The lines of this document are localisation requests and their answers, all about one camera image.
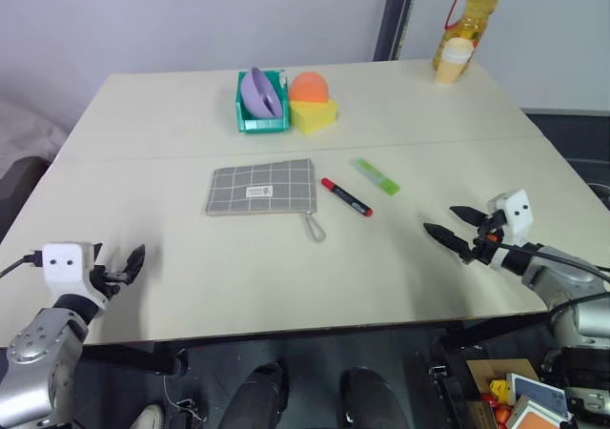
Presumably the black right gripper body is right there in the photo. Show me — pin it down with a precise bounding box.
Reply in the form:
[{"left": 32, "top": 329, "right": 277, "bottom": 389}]
[{"left": 468, "top": 209, "right": 507, "bottom": 266}]

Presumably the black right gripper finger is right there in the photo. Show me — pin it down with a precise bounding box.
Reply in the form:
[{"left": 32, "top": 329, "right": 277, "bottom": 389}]
[
  {"left": 422, "top": 222, "right": 474, "bottom": 263},
  {"left": 449, "top": 204, "right": 489, "bottom": 228}
]

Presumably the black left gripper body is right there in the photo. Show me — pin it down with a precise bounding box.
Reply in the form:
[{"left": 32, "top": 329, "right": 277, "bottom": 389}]
[{"left": 89, "top": 264, "right": 132, "bottom": 302}]

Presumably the grey checked pencil pouch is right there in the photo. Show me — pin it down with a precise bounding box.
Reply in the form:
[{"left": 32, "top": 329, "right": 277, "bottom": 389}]
[{"left": 205, "top": 157, "right": 329, "bottom": 245}]

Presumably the cardboard box with items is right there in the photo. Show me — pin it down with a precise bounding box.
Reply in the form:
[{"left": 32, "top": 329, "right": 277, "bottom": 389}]
[{"left": 463, "top": 357, "right": 576, "bottom": 429}]

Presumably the green highlighter pen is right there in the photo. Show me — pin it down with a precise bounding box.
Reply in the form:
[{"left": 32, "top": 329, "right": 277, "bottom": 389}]
[{"left": 352, "top": 157, "right": 401, "bottom": 197}]

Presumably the dark grey chair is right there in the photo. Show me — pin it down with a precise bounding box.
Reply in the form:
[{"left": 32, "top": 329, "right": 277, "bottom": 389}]
[{"left": 0, "top": 155, "right": 50, "bottom": 242}]

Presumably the red and black marker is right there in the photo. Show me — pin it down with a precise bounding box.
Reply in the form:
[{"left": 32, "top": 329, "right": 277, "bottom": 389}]
[{"left": 320, "top": 176, "right": 375, "bottom": 219}]

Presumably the white shoe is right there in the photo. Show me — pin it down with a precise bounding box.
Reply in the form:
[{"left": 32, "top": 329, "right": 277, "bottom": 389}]
[{"left": 127, "top": 401, "right": 167, "bottom": 429}]

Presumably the beige paper cup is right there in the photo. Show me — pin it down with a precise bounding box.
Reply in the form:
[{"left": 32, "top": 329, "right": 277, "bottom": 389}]
[{"left": 434, "top": 36, "right": 474, "bottom": 86}]

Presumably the yellow sponge block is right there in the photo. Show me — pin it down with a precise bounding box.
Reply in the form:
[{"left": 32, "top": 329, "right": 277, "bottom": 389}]
[{"left": 290, "top": 97, "right": 341, "bottom": 137}]

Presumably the dark rounded shape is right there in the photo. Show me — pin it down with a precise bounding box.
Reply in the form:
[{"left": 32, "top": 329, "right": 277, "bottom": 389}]
[
  {"left": 223, "top": 360, "right": 290, "bottom": 429},
  {"left": 338, "top": 366, "right": 412, "bottom": 429}
]

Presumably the teal plastic storage bin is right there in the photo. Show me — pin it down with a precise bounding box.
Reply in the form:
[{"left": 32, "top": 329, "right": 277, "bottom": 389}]
[{"left": 234, "top": 68, "right": 293, "bottom": 135}]

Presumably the yellow cooking oil bottle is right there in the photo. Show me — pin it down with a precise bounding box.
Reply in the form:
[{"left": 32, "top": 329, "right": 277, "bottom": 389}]
[{"left": 432, "top": 0, "right": 504, "bottom": 75}]

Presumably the purple plastic bowl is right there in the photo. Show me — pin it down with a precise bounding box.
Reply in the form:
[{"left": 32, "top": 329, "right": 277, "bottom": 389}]
[{"left": 238, "top": 67, "right": 284, "bottom": 118}]

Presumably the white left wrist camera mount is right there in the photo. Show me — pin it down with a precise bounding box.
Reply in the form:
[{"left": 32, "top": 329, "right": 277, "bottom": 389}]
[{"left": 40, "top": 241, "right": 109, "bottom": 312}]

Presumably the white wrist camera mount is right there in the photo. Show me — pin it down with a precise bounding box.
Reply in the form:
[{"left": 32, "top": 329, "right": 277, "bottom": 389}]
[
  {"left": 485, "top": 189, "right": 533, "bottom": 247},
  {"left": 40, "top": 241, "right": 109, "bottom": 312}
]

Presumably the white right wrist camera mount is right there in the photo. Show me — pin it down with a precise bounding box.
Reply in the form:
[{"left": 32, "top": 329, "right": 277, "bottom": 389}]
[{"left": 485, "top": 189, "right": 533, "bottom": 247}]

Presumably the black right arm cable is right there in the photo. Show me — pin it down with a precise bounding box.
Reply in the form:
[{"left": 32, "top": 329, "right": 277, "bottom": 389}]
[{"left": 495, "top": 241, "right": 610, "bottom": 316}]

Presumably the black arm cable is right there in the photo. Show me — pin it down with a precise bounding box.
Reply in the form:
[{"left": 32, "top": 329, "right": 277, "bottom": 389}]
[
  {"left": 495, "top": 241, "right": 610, "bottom": 316},
  {"left": 0, "top": 253, "right": 45, "bottom": 278}
]

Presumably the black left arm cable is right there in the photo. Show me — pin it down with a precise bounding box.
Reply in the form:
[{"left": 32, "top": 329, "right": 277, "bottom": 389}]
[{"left": 0, "top": 253, "right": 45, "bottom": 278}]

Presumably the black table frame strut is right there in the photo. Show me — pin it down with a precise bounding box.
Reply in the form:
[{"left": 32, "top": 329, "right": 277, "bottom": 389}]
[
  {"left": 79, "top": 341, "right": 188, "bottom": 378},
  {"left": 441, "top": 310, "right": 555, "bottom": 354}
]

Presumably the dark vertical frame post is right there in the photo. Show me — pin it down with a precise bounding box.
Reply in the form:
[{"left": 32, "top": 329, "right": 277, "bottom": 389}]
[{"left": 371, "top": 0, "right": 423, "bottom": 63}]

